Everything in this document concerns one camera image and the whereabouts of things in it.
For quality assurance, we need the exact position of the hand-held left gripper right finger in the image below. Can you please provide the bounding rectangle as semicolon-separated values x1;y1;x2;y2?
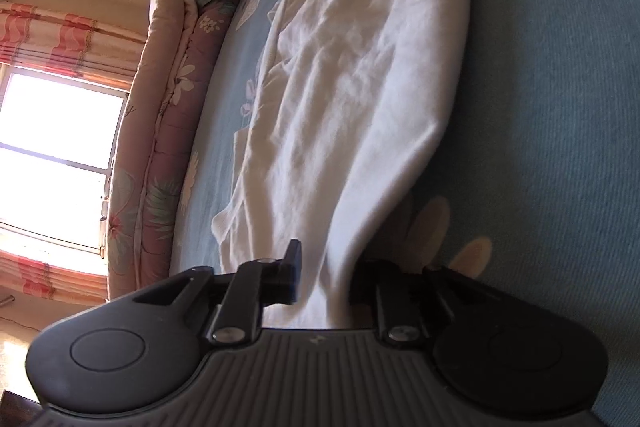
350;258;506;343

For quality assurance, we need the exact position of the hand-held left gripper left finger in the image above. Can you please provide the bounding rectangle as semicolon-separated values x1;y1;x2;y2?
132;238;303;348

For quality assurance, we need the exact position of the white printed sweatshirt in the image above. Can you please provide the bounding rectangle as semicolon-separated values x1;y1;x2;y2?
211;0;473;333

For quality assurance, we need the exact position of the pink floral quilt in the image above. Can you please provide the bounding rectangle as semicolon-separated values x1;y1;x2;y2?
107;0;241;300

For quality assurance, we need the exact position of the pink striped curtain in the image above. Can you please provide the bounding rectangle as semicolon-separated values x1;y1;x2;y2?
0;227;109;304
0;0;147;80

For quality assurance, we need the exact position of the blue printed bed sheet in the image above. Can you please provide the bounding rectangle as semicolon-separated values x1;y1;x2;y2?
167;0;640;313

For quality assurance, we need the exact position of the window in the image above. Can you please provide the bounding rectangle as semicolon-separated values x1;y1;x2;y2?
0;64;132;258

